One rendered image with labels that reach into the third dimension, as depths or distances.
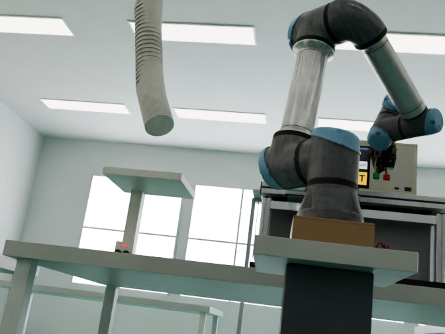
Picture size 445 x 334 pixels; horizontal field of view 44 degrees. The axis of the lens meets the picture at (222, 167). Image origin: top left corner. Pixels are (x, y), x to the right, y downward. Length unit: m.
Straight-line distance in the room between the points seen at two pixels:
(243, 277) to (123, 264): 0.37
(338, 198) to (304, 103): 0.32
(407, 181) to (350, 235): 0.98
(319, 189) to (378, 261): 0.23
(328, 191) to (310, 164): 0.09
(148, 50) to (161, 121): 0.48
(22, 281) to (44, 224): 7.47
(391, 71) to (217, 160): 7.34
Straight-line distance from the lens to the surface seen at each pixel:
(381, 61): 1.59
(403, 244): 2.24
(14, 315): 1.91
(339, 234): 1.22
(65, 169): 9.48
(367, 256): 1.14
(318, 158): 1.29
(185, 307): 4.92
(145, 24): 3.40
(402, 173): 2.18
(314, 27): 1.57
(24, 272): 1.91
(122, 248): 2.71
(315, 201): 1.25
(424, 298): 1.71
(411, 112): 1.68
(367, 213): 2.09
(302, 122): 1.43
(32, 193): 9.59
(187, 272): 1.71
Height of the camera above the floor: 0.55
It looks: 16 degrees up
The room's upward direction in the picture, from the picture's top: 8 degrees clockwise
